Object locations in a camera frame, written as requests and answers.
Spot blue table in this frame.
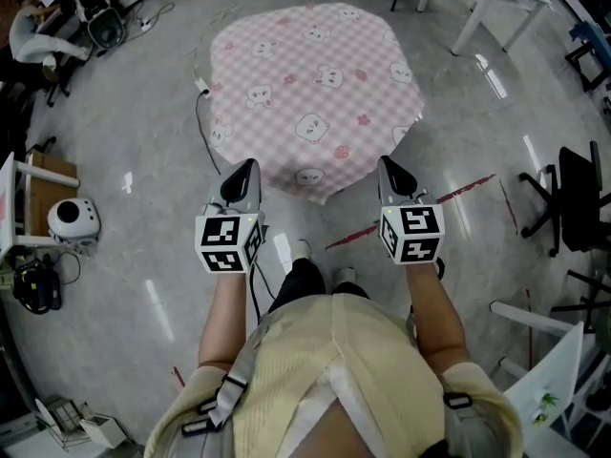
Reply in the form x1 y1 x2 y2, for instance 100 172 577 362
565 19 611 93

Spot cream knit cardigan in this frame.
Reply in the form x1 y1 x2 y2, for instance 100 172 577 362
142 293 524 458

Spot grey body harness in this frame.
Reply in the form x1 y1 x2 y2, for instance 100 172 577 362
180 310 474 438

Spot thin black cable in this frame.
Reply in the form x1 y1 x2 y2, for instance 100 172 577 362
194 91 223 177

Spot black yellow bag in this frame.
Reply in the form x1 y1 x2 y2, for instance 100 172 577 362
11 259 63 316

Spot black office chair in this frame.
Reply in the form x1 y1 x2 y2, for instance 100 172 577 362
551 269 611 334
518 140 611 259

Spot white box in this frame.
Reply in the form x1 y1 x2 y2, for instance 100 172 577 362
78 412 128 449

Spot open white capsule backpack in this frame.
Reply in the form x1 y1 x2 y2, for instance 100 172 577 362
75 0 128 52

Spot black trousers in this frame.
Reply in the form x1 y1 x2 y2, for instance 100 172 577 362
266 258 371 315

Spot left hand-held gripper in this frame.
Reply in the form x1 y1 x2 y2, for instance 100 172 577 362
194 158 266 275

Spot person's right forearm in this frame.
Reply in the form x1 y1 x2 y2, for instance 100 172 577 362
405 260 472 369

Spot white desk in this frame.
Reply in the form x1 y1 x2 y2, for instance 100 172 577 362
490 301 611 448

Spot short red floor tape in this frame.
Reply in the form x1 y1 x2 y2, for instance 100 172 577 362
498 178 519 236

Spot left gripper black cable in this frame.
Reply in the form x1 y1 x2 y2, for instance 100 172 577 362
246 224 279 326

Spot pink checked tablecloth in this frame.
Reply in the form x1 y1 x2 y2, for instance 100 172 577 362
209 1 426 205

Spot cardboard box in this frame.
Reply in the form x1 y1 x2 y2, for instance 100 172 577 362
26 150 80 239

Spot small green plant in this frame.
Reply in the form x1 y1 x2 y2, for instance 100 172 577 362
531 391 560 425

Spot long red floor tape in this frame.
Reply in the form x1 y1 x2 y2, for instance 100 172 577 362
326 173 497 252

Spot wire basket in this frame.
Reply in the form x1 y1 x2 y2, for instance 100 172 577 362
35 397 90 450

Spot person's left forearm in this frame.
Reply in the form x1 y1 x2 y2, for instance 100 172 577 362
198 269 252 372

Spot white frame table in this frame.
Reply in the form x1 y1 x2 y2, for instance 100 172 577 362
0 153 81 258

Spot black swivel chair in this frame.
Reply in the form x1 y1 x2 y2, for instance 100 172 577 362
45 52 74 110

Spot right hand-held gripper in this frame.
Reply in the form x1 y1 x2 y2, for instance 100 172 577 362
377 155 446 266

